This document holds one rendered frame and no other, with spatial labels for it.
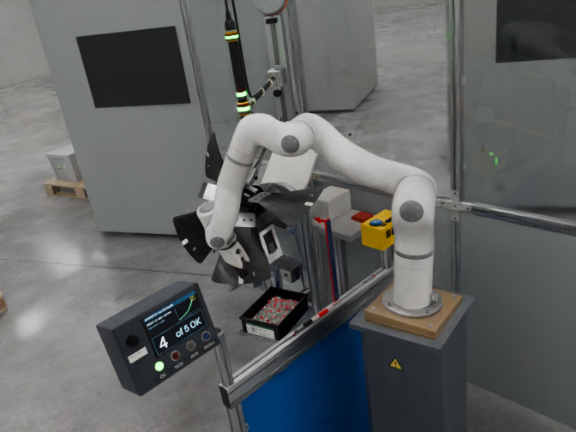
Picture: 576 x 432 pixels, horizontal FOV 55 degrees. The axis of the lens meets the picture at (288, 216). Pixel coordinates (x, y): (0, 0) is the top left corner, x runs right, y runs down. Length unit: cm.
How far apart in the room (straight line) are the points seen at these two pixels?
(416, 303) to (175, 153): 303
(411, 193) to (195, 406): 188
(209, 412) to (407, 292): 154
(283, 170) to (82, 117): 275
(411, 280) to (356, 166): 39
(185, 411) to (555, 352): 177
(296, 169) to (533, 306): 113
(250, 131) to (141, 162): 304
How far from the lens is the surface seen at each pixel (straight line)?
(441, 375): 182
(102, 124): 478
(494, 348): 272
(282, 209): 199
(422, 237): 166
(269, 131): 164
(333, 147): 165
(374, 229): 207
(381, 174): 165
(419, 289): 175
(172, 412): 306
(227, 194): 178
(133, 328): 144
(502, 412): 288
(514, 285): 249
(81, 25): 464
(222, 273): 209
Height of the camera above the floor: 198
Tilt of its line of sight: 24 degrees down
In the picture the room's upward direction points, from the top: 8 degrees counter-clockwise
